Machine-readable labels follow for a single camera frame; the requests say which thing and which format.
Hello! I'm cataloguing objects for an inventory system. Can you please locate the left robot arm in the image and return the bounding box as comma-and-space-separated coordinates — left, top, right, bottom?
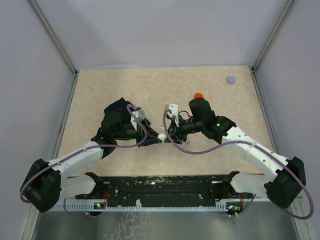
19, 109, 164, 213

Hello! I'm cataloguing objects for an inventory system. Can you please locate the white charging case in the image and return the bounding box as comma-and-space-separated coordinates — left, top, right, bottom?
157, 133, 167, 142

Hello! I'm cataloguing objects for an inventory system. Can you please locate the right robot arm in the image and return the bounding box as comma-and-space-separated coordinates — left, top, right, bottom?
163, 97, 306, 209

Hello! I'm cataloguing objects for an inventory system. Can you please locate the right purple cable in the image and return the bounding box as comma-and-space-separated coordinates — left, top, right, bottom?
162, 108, 315, 221

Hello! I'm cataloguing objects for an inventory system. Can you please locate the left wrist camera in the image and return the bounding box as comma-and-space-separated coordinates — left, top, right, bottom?
130, 108, 145, 130

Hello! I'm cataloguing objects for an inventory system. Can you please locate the dark navy cloth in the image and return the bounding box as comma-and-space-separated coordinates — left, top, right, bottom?
101, 97, 147, 135

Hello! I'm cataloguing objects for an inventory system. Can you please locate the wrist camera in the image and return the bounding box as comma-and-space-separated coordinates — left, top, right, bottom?
130, 108, 145, 130
164, 103, 179, 127

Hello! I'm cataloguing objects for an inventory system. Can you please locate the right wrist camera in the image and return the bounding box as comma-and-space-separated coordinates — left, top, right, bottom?
164, 103, 179, 127

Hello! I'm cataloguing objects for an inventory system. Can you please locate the aluminium frame post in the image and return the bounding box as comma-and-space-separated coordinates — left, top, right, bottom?
27, 0, 78, 76
251, 0, 296, 74

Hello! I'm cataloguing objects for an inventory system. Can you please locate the right aluminium frame post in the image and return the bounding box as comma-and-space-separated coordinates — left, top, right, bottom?
251, 0, 296, 74

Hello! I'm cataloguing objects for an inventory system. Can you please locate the left aluminium frame post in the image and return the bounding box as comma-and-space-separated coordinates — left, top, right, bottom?
27, 0, 78, 76

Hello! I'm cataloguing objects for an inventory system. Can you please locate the white cable duct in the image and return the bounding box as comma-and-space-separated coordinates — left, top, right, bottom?
50, 200, 229, 213

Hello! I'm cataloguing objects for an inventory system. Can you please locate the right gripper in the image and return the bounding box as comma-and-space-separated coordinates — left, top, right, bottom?
164, 113, 205, 144

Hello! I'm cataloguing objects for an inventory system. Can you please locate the purple cable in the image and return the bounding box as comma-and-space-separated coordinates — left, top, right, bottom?
162, 108, 315, 221
19, 104, 148, 221

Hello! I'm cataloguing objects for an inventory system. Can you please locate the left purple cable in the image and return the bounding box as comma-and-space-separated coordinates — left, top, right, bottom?
19, 104, 148, 221

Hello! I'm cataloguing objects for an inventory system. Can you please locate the orange charging case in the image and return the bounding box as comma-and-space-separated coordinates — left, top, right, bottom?
194, 92, 203, 99

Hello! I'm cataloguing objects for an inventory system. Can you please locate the purple charging case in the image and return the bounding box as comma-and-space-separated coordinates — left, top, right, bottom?
226, 76, 236, 84

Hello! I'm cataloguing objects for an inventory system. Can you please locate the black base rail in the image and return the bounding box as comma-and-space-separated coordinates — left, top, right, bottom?
47, 172, 286, 208

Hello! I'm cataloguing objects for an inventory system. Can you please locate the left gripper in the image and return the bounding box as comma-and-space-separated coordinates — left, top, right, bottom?
113, 119, 163, 148

